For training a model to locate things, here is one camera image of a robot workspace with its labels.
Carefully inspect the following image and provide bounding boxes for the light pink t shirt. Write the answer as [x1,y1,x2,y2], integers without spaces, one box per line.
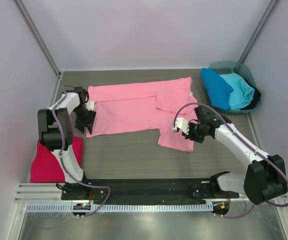
[86,77,197,152]

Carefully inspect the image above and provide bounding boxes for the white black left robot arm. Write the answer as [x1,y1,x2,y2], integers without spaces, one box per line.
[37,86,96,188]

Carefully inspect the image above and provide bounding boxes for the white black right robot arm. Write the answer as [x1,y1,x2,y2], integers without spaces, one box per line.
[173,106,288,205]

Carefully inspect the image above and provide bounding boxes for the blue t shirt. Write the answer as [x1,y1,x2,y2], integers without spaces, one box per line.
[200,68,234,111]

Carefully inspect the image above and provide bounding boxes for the cyan t shirt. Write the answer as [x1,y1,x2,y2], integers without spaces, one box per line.
[220,73,255,110]

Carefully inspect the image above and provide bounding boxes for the magenta folded t shirt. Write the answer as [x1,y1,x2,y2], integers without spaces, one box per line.
[30,136,84,183]

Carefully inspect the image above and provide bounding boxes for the teal plastic basket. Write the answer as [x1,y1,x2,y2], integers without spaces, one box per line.
[208,61,262,114]

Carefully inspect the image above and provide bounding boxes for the black t shirt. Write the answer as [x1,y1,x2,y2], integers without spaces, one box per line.
[241,79,262,110]

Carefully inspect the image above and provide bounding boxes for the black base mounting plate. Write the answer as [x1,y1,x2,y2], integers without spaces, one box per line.
[55,178,240,202]

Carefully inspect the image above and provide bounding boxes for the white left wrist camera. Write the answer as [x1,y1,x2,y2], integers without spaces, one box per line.
[85,100,96,111]

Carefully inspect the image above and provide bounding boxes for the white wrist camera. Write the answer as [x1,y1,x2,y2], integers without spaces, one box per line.
[85,100,96,111]
[172,117,189,135]

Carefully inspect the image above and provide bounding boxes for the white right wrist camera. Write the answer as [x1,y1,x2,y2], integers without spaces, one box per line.
[172,117,189,135]

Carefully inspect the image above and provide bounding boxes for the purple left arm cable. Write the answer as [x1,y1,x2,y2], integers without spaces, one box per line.
[51,84,112,217]

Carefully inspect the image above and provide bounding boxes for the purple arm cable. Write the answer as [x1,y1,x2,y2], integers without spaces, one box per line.
[172,102,288,219]
[51,84,112,217]

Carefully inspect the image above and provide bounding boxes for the aluminium frame rail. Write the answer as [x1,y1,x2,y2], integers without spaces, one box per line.
[14,181,288,203]

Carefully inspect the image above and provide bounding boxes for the slotted white cable duct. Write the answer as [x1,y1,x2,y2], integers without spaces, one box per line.
[26,202,214,214]

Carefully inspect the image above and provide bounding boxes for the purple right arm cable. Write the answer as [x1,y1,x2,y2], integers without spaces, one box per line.
[172,102,288,219]

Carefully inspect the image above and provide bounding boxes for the left aluminium corner post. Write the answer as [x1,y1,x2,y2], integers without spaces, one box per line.
[13,0,61,79]

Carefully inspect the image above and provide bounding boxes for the aluminium corner post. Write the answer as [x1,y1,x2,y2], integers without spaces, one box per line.
[13,0,61,79]
[238,0,281,64]

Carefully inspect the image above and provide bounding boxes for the right aluminium corner post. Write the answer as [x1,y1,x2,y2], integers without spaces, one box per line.
[238,0,281,64]

